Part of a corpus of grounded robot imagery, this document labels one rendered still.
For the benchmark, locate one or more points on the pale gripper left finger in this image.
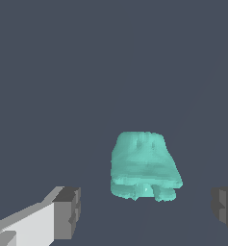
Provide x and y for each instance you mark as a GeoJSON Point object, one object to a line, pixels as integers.
{"type": "Point", "coordinates": [38, 221]}

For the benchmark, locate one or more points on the teal blocky object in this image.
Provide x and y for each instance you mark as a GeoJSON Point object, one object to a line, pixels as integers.
{"type": "Point", "coordinates": [144, 166]}

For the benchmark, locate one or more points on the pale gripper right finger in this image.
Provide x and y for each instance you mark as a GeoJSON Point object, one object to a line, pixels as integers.
{"type": "Point", "coordinates": [227, 205]}

